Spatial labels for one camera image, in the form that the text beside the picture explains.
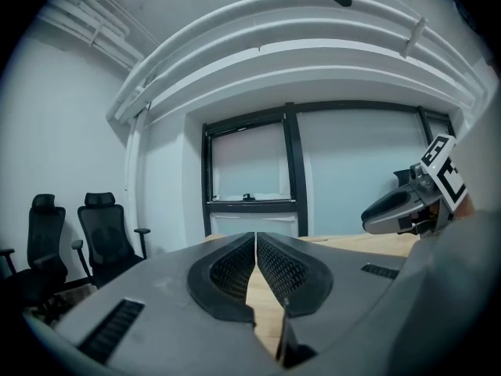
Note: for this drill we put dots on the black mesh office chair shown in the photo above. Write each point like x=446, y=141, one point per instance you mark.
x=43, y=249
x=103, y=237

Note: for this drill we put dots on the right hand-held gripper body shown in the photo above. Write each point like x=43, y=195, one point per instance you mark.
x=442, y=171

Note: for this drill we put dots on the white ceiling pipe bundle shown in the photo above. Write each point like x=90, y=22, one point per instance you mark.
x=98, y=22

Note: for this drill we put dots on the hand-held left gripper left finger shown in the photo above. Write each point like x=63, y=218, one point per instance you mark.
x=164, y=308

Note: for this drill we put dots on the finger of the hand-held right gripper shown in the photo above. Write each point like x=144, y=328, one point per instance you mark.
x=401, y=178
x=387, y=212

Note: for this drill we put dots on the white vertical wall pipe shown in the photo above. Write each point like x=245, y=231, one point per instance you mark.
x=135, y=171

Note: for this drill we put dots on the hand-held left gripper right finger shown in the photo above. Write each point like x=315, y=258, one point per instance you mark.
x=336, y=265

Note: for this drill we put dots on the black framed window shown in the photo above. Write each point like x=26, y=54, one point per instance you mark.
x=293, y=163

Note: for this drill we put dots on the person's right forearm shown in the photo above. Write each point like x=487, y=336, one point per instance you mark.
x=466, y=206

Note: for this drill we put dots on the white insulated ceiling ducts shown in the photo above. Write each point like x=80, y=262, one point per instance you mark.
x=274, y=41

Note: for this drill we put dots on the white pipe bracket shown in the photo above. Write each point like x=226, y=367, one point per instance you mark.
x=414, y=37

